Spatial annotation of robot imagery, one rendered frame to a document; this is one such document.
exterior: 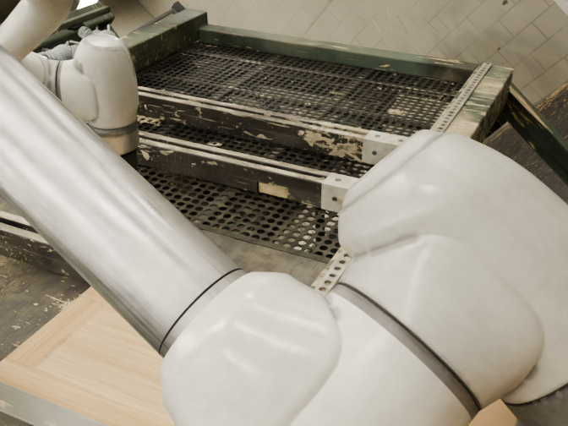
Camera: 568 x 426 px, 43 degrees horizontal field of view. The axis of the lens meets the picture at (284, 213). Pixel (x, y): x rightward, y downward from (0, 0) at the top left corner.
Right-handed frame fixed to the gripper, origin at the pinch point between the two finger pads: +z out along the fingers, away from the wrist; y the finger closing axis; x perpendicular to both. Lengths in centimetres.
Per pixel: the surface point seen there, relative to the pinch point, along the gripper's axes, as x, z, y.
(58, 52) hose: -57, -12, 65
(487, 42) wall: -537, 117, 27
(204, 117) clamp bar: -69, 5, 25
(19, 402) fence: 41.5, 4.2, -9.0
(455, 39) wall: -541, 119, 56
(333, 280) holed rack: -8.7, 3.0, -41.7
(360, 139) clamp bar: -69, 2, -24
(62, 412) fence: 40.2, 4.2, -16.5
